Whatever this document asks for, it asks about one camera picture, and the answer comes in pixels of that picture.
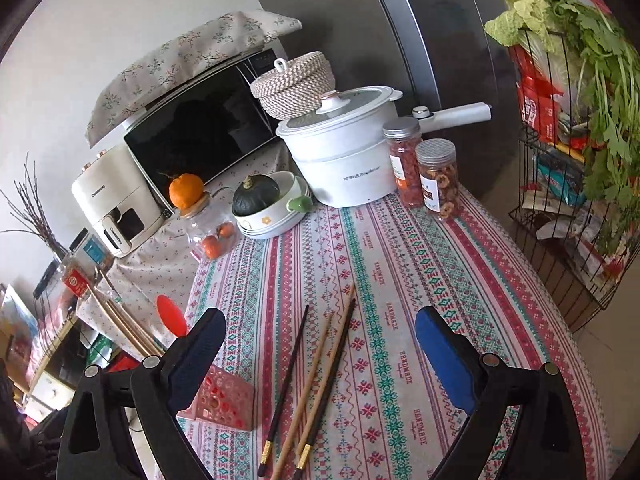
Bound pink perforated plastic basket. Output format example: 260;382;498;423
177;364;255;432

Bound dark green kabocha squash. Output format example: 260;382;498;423
231;175;281;217

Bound dry branches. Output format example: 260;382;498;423
0;152;66;256

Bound red label glass jar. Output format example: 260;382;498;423
61;260;95;300

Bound cream air fryer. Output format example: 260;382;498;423
71;142;173;259

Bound framed picture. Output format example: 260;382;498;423
0;284;42;343

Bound large orange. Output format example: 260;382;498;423
159;172;206;209

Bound white electric pot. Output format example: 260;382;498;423
276;85;493;208

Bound white pot lid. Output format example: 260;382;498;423
279;86;402;132

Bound jar of red dried fruit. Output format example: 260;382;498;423
383;117;426;208

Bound napa cabbage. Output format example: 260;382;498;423
484;0;557;53

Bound light wooden chopstick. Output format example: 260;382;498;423
112;299;165;355
102;297;152;357
294;285;357;457
270;314;334;480

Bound floral microwave cover cloth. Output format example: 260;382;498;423
86;9;303;148

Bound floral cabinet cloth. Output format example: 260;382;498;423
82;150;296;323

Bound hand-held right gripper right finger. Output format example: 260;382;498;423
415;305;587;480

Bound black power strip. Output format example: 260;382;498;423
34;260;61;300

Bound glass jar with cork lid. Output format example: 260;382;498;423
179;194;238;262

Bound black wire rack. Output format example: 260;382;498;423
507;30;637;333

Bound grey refrigerator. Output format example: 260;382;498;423
235;0;526;196

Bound red plastic spoon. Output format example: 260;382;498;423
156;294;190;341

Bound red snack package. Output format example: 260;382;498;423
515;45;562;143

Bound black door microwave oven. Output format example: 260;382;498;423
122;47;291;196

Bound dark wooden chopstick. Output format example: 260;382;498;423
296;299;357;470
257;305;311;477

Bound patterned striped tablecloth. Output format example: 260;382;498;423
175;180;621;480

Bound leafy green vegetables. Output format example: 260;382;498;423
542;0;640;257

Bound white dish with green handle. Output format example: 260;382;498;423
237;195;314;240

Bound jar of dried fruit rings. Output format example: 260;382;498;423
416;138;462;222

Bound white flower print bowl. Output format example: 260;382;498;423
232;171;302;234

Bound woven basket with lid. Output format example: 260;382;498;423
250;51;336;121

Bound wooden shelf unit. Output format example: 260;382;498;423
20;310;103;413

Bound clear container with black lid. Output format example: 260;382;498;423
70;228;117;281

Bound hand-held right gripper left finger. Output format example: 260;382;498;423
56;307;227;480

